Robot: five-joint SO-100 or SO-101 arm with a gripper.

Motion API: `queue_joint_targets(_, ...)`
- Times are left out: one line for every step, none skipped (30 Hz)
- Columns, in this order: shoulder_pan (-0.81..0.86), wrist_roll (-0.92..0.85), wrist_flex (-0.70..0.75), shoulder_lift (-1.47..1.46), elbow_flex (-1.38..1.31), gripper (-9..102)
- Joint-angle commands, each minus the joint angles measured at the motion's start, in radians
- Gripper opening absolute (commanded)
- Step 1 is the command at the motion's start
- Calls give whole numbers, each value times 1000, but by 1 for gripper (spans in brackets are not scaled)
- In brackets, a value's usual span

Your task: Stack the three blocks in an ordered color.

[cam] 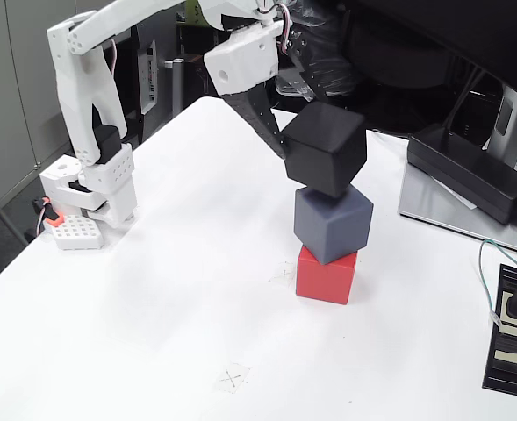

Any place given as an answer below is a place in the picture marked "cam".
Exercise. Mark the red cube block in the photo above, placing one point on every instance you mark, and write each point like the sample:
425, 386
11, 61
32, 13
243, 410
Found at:
324, 280

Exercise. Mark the silver monitor stand neck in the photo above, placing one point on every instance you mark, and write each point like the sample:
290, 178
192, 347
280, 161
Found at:
510, 118

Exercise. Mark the black monitor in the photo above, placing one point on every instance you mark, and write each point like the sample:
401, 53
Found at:
460, 30

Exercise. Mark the black cube block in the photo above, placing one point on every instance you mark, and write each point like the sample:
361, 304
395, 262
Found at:
324, 149

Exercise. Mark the grey cube block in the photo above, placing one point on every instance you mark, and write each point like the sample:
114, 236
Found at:
332, 223

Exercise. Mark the black power strip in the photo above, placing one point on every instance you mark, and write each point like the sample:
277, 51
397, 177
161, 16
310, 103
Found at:
506, 351

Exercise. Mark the silver monitor stand base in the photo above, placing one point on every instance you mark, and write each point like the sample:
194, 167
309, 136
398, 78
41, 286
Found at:
429, 201

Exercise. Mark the black box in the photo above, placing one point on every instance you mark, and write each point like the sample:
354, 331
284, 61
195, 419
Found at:
194, 81

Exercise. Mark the green board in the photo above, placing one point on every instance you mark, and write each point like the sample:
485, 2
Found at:
193, 12

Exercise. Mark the black power adapter brick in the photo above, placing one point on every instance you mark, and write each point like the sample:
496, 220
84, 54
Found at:
464, 171

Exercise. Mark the grey computer case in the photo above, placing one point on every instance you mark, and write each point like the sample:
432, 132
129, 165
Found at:
149, 74

